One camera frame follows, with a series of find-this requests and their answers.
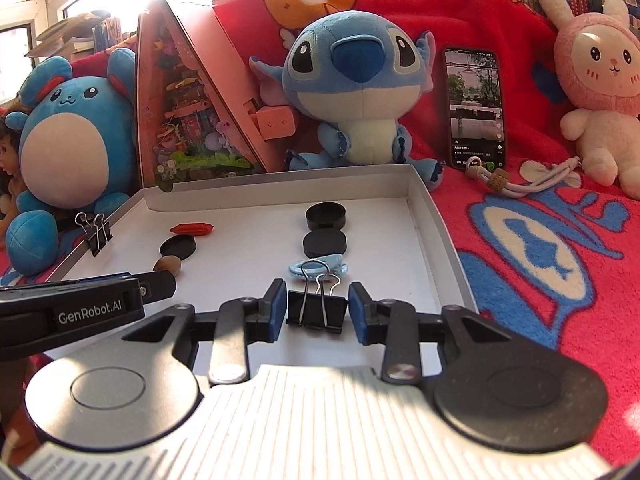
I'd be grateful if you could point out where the small red sausage-shaped piece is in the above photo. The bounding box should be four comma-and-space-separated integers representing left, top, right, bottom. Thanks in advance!
169, 221, 216, 237

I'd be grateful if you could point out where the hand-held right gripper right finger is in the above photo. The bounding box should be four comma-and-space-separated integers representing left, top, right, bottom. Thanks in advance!
347, 281, 522, 387

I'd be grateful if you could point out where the light blue hair clip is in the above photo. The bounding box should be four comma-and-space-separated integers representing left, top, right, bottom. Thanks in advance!
287, 254, 351, 281

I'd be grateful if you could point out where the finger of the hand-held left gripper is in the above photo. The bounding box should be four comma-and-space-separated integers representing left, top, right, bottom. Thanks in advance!
137, 270, 177, 307
60, 273, 135, 284

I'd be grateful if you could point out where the window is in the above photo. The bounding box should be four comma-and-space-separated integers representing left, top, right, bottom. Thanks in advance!
0, 0, 97, 106

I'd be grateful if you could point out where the blue alien plush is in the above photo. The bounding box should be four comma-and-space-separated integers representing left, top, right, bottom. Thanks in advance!
249, 10, 444, 191

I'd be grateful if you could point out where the small pink cardboard box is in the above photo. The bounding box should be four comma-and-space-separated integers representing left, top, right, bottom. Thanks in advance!
248, 105, 296, 141

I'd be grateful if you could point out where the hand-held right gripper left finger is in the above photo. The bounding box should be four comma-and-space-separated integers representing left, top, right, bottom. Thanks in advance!
120, 278, 289, 387

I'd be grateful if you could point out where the brown-haired doll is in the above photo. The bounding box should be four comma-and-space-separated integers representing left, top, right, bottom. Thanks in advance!
0, 105, 29, 249

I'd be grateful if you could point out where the stack of flat books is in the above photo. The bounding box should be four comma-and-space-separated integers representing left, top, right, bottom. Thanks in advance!
25, 10, 137, 59

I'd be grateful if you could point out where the pink rabbit plush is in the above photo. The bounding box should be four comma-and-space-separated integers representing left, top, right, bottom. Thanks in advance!
537, 0, 640, 187

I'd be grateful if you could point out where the white coiled cable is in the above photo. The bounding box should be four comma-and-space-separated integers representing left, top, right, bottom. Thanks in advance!
465, 156, 584, 200

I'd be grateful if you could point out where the black smartphone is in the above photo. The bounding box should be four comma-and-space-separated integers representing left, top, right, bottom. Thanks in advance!
442, 47, 509, 171

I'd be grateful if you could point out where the large black binder clip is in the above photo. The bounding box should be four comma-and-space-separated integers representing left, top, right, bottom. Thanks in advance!
285, 260, 349, 335

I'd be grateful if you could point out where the round blue mouse plush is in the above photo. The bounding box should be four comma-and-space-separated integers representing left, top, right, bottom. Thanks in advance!
5, 47, 139, 276

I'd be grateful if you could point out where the black round cap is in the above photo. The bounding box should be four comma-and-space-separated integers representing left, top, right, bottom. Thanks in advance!
305, 201, 349, 230

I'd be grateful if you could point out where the black round disc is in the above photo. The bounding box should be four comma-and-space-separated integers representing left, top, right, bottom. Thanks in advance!
159, 236, 198, 261
303, 230, 348, 257

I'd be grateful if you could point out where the white cardboard box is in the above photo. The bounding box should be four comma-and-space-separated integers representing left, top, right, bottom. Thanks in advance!
45, 162, 481, 377

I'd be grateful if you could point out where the pink triangular display box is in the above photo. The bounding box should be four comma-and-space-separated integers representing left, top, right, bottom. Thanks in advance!
135, 0, 299, 194

